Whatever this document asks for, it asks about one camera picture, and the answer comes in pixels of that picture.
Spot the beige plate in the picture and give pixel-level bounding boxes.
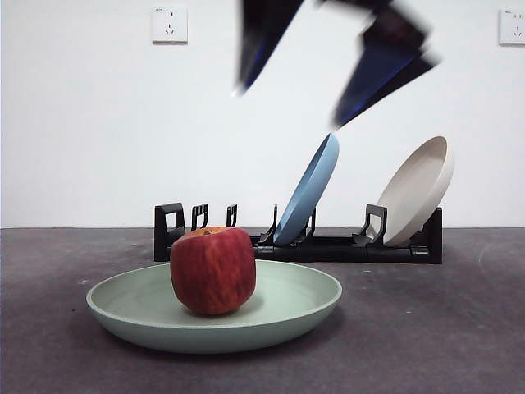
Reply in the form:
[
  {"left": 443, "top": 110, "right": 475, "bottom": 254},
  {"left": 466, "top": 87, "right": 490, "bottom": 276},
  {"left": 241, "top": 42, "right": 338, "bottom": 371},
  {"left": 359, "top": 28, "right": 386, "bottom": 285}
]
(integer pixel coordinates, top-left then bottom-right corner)
[{"left": 366, "top": 135, "right": 455, "bottom": 248}]

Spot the red apple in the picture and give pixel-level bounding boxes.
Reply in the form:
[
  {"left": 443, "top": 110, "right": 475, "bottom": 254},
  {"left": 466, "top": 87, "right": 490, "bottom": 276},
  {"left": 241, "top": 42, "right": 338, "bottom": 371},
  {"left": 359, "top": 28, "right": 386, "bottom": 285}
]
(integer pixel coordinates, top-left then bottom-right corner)
[{"left": 169, "top": 226, "right": 258, "bottom": 317}]

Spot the white wall socket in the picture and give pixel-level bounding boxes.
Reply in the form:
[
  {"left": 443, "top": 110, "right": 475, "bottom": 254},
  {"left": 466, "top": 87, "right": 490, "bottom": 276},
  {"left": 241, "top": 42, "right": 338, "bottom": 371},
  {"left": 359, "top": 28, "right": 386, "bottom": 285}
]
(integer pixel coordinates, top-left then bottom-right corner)
[
  {"left": 152, "top": 6, "right": 189, "bottom": 45},
  {"left": 497, "top": 7, "right": 525, "bottom": 46}
]

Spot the blue plate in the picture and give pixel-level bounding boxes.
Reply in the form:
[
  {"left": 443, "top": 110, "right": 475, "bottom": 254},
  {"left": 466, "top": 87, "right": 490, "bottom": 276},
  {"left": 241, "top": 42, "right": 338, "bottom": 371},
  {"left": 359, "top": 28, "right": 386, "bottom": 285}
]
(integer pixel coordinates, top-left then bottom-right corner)
[{"left": 273, "top": 131, "right": 340, "bottom": 246}]

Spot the black plate rack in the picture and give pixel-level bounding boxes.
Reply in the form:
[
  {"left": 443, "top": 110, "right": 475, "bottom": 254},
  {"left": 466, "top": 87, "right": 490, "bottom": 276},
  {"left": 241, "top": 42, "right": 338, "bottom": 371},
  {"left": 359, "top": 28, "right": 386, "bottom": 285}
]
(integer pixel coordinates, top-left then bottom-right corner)
[{"left": 153, "top": 202, "right": 443, "bottom": 265}]

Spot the green plate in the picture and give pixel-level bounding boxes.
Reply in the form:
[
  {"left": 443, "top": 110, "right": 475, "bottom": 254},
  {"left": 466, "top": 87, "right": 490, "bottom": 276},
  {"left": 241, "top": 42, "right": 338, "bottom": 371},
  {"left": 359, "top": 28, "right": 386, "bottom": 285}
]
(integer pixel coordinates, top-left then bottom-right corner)
[{"left": 85, "top": 259, "right": 344, "bottom": 355}]

